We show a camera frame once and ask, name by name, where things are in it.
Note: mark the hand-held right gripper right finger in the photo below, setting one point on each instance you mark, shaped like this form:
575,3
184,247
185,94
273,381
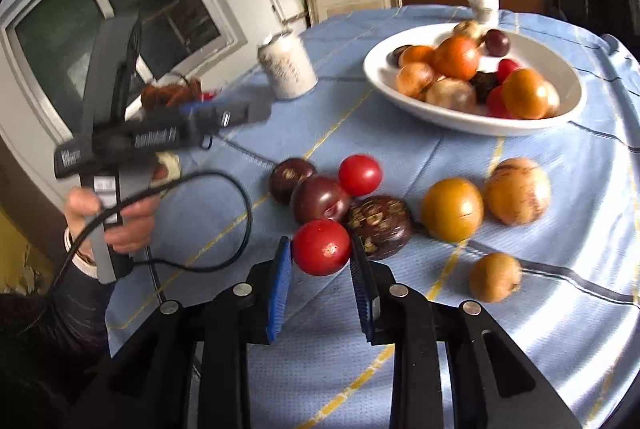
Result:
364,294

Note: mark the dark brown round fruit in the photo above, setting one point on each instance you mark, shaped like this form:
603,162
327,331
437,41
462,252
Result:
289,176
484,85
397,55

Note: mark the red tomato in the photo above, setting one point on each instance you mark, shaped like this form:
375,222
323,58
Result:
321,246
507,68
496,105
360,174

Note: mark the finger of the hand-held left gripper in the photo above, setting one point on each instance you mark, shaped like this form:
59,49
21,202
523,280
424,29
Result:
240,114

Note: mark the brown glossy object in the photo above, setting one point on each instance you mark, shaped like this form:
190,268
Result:
170,94

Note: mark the blue checked tablecloth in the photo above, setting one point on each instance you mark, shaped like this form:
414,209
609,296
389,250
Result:
550,309

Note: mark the orange round fruit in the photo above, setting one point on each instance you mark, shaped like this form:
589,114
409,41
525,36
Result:
417,55
456,56
525,93
452,209

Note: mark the white framed glass door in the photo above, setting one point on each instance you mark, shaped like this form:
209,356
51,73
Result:
125,24

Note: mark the red object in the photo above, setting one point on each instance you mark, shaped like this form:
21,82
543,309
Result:
209,96

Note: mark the small tan round fruit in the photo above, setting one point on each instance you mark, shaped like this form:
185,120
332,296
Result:
495,277

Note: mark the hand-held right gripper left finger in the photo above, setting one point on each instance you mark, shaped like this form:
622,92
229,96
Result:
279,294

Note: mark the white plate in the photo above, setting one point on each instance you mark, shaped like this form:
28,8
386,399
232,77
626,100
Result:
547,54

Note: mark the person's left forearm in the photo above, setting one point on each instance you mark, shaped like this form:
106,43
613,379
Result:
50,324

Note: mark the person's left hand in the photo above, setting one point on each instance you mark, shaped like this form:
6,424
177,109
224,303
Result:
135,224

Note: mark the dark brown speckled fruit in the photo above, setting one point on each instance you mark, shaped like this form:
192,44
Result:
385,226

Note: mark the dark purple plum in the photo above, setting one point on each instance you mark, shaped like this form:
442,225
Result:
496,43
320,199

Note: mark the white drink can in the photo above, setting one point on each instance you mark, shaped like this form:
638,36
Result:
287,69

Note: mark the tan speckled round fruit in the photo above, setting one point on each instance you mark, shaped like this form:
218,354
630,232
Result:
517,191

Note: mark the white paper cup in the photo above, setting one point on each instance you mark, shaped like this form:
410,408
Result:
482,4

